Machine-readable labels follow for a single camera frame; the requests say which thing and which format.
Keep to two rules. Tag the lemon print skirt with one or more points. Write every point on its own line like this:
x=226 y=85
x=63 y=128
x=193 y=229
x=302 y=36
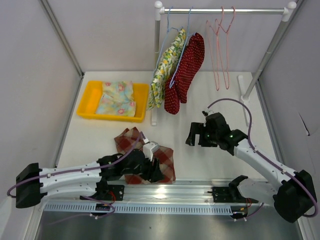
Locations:
x=166 y=67

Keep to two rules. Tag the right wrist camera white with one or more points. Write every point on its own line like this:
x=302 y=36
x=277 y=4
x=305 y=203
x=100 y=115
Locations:
x=207 y=112

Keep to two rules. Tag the metal clothes rack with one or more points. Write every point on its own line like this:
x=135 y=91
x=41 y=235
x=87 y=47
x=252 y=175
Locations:
x=287 y=16

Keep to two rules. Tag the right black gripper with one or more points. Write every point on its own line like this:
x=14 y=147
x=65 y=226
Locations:
x=200 y=135

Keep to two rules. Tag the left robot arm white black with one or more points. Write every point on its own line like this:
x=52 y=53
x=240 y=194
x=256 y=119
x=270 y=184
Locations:
x=34 y=184

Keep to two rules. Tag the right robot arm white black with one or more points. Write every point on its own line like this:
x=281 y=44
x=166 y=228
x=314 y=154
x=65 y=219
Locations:
x=291 y=193

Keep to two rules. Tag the blue wire hanger left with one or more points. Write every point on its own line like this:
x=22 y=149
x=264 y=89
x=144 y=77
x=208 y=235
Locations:
x=161 y=10

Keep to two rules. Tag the slotted cable duct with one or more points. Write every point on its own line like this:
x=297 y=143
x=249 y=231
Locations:
x=134 y=208

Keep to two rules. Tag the yellow plastic tray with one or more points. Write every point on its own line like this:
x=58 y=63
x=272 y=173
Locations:
x=92 y=95

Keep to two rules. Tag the pastel floral cloth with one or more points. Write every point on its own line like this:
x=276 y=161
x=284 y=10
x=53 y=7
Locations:
x=117 y=99

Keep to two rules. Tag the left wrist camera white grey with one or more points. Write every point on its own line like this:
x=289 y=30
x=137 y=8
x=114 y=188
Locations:
x=149 y=149

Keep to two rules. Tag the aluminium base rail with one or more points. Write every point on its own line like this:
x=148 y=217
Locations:
x=181 y=192

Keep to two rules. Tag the pink wire hanger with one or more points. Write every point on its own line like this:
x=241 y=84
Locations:
x=212 y=30
x=227 y=31

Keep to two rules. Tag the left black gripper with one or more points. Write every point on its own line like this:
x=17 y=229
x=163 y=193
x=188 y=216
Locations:
x=154 y=170

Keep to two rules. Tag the red polka dot skirt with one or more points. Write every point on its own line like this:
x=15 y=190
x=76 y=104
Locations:
x=177 y=86

